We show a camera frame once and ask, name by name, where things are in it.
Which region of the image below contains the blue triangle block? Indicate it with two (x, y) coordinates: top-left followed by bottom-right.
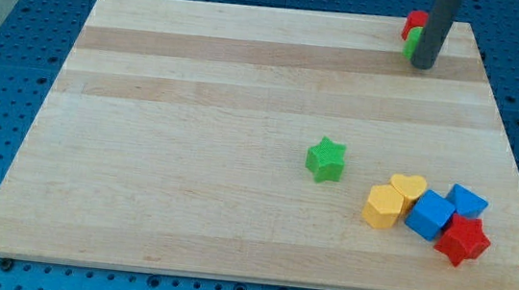
(445, 184), (489, 219)

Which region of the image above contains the wooden board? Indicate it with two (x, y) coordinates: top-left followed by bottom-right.
(0, 0), (519, 290)

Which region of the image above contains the yellow heart block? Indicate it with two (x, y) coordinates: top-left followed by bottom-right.
(390, 173), (428, 215)

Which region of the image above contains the red star block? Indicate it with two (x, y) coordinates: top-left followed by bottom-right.
(433, 213), (492, 267)

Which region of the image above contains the green block behind rod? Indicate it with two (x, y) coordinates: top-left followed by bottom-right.
(403, 26), (423, 60)

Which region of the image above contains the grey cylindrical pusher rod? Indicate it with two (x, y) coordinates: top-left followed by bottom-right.
(410, 0), (463, 71)

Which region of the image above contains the yellow hexagon block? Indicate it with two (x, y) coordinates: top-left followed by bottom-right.
(361, 184), (404, 230)

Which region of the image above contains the red block behind rod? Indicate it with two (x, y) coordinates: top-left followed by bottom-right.
(401, 10), (429, 40)

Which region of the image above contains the green star block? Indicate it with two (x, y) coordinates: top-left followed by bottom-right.
(305, 136), (346, 183)

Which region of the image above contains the blue cube block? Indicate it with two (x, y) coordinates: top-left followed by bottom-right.
(405, 190), (455, 241)

